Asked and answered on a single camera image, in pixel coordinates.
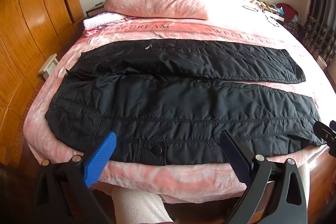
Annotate small white stool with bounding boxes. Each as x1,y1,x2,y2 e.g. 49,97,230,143
38,54,59,80

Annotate wooden wardrobe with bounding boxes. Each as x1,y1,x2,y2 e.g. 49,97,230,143
0,0,84,159

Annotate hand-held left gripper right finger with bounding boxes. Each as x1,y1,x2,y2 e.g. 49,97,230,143
219,130,309,224

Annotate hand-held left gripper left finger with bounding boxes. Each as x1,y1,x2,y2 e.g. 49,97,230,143
34,132,117,224

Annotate pink printed blanket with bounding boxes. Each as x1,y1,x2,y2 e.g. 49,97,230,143
23,0,336,198

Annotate wooden bed frame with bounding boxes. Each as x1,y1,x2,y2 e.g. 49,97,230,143
308,153,336,190

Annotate dark patterned curtain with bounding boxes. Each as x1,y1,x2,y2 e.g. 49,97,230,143
304,0,336,67

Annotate person's leg in white trousers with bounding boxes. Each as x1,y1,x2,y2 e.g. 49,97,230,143
112,186,174,224

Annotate white pink folded towel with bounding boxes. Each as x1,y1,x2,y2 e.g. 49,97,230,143
83,13,129,31

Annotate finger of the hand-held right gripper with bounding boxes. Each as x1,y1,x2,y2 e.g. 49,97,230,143
314,121,336,159

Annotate plaid cloth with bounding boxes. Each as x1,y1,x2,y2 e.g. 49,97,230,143
285,20,305,35

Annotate black pants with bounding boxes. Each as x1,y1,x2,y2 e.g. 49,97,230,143
45,39,322,165

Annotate pink pillow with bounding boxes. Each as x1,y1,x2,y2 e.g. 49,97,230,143
104,0,210,20

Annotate black bedside table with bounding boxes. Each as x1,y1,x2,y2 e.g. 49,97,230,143
85,2,108,17

